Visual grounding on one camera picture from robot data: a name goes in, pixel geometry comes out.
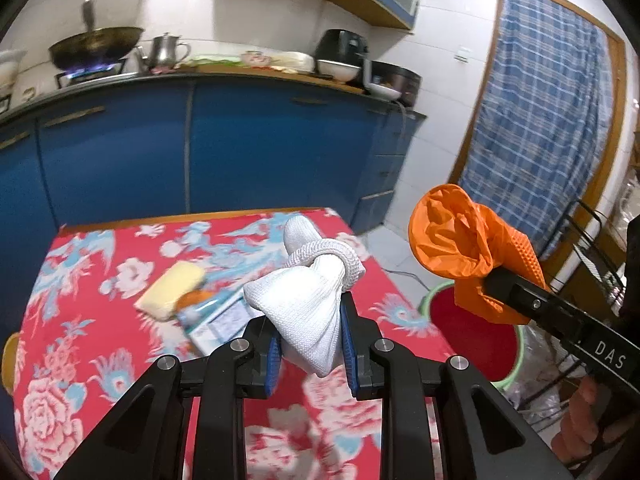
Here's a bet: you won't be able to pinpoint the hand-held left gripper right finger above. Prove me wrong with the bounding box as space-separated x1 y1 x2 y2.
340 292 573 480

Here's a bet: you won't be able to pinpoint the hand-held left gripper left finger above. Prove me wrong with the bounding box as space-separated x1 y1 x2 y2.
52 316 283 480

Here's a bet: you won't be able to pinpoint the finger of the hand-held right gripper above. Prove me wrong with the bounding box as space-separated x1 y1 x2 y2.
482 265 583 333

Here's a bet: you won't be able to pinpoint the teal cardboard box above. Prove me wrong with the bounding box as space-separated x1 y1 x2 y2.
182 290 266 353

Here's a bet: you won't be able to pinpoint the white knit sock bundle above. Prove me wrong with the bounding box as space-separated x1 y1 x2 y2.
242 215 367 378

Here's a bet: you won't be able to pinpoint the red bucket with green rim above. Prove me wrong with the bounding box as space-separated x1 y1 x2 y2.
419 280 526 391

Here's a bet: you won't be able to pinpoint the orange rubber glove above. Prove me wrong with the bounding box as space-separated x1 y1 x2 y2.
407 183 543 326

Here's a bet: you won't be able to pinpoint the yellow sponge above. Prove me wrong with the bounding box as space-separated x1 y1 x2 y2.
136 261 206 322

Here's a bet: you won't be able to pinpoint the person's right hand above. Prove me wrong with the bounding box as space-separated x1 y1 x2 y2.
559 375 618 466

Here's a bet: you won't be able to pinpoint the clear plastic bags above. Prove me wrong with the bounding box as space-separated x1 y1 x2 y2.
510 325 576 426

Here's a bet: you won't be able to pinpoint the black metal rack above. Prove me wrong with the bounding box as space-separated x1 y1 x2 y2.
550 200 631 311

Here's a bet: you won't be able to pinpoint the red floral tablecloth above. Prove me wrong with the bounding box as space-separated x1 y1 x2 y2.
12 207 451 480

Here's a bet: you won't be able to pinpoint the blue plaid curtain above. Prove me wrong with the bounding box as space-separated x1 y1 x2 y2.
457 0 613 261

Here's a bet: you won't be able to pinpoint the wooden door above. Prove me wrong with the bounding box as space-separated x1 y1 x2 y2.
447 0 628 291

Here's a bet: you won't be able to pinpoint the blue base cabinets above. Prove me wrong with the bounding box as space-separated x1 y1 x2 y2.
0 72 428 311

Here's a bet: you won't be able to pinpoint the small white bowl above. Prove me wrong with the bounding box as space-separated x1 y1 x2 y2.
365 82 402 101

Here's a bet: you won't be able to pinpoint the yellow round object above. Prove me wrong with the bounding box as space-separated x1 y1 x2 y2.
1 332 22 396

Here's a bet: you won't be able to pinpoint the large white bowl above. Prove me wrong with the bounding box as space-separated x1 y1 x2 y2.
316 59 360 85

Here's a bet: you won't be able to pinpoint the black air fryer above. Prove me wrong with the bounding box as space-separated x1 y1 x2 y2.
314 29 373 88

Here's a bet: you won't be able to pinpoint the cream plastic bag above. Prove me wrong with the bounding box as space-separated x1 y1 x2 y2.
270 51 316 73

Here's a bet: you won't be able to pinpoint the steel kettle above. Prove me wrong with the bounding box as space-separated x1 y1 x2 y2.
135 33 192 72

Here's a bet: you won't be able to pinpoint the gas stove grate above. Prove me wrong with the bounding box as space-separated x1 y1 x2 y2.
54 57 130 90

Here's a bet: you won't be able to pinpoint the metal wok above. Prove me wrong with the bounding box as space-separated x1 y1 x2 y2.
48 26 145 72

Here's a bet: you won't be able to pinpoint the white clay pot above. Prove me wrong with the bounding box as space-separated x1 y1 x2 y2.
0 49 28 86

